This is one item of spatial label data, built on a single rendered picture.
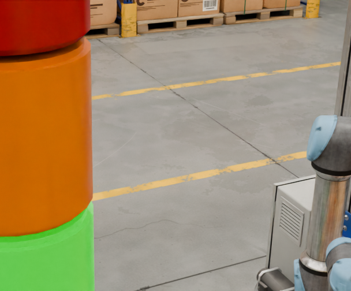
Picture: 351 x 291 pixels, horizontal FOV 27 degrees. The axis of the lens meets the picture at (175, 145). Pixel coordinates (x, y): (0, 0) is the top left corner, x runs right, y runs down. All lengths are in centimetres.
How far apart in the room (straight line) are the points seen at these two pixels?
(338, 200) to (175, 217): 292
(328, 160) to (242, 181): 344
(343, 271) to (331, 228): 48
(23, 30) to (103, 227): 441
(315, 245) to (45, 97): 176
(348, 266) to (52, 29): 129
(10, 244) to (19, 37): 6
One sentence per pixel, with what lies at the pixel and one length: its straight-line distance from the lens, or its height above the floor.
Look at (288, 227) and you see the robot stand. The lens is 244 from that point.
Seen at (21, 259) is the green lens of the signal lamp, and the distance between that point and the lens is 22.
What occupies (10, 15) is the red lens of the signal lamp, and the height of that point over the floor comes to 228.
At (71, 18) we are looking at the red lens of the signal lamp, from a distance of 20.
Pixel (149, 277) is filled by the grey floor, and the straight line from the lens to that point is 413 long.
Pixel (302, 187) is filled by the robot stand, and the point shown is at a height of 123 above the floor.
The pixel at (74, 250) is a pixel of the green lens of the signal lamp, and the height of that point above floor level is 221.
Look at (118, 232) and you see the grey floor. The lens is 454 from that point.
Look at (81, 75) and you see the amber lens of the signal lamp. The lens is 21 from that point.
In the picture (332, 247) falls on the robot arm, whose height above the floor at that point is 152.
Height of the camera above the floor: 233
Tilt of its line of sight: 24 degrees down
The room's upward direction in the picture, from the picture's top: 2 degrees clockwise
